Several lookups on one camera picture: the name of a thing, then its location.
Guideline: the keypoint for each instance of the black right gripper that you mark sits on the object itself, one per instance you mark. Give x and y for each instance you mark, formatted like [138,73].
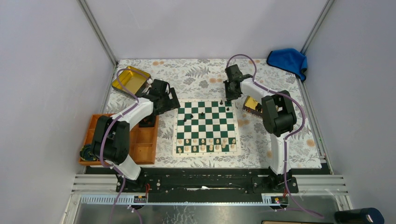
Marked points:
[229,96]

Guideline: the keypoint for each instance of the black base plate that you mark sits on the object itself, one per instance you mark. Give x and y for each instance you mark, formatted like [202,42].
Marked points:
[256,180]

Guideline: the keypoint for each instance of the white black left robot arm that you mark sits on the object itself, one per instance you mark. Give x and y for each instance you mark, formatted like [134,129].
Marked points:
[111,139]

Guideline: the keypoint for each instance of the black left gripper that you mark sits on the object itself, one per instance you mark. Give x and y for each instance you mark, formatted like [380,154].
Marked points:
[172,103]

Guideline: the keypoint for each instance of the gold tin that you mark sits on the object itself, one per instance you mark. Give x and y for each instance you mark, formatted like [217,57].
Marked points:
[136,81]
[252,107]

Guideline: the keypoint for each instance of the black tape roll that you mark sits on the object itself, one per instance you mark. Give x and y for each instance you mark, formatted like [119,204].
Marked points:
[86,153]

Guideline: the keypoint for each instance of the dark cylinder bottle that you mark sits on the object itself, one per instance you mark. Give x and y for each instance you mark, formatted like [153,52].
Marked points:
[359,216]

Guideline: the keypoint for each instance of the blue cloth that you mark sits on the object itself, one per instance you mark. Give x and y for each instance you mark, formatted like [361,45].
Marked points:
[289,60]

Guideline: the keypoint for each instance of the wooden compartment tray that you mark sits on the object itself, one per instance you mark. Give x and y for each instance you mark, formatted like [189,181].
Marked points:
[143,142]

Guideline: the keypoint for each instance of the green white chess board mat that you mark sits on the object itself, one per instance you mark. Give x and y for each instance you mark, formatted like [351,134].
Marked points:
[215,134]

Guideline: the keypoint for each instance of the gold tin right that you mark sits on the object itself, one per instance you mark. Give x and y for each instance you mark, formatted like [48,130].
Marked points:
[252,107]

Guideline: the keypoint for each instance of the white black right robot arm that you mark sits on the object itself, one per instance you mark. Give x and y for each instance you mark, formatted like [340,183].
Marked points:
[278,114]

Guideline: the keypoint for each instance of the gold tin left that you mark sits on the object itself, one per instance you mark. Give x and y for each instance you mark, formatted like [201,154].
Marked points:
[136,81]

